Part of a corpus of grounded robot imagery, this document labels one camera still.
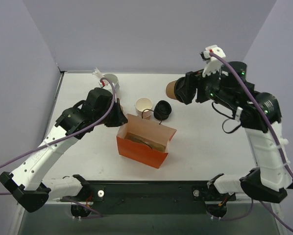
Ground white cylindrical holder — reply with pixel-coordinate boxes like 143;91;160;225
103;73;121;99

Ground stack of black cup lids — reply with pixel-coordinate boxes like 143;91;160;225
153;100;172;121

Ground stack of brown paper cups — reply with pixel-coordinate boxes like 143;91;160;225
135;97;153;119

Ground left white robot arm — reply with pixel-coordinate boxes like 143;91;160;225
0;88;128;212

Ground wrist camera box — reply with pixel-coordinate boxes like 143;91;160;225
200;45;226;77
98;77;120;93

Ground orange paper takeout bag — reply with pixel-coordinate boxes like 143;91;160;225
116;114;177;169

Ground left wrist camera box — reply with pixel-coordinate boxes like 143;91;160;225
98;77;120;93

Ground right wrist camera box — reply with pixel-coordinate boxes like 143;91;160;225
200;45;226;77

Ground brown pulp cup carrier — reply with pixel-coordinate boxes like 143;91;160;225
124;132;166;152

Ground white wrapped stirrers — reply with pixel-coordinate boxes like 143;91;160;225
92;68;104;80

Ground single brown paper cup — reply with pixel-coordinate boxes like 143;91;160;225
166;80;177;100

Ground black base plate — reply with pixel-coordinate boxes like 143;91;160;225
62;180;236;215

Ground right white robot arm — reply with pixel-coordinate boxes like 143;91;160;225
170;61;293;203

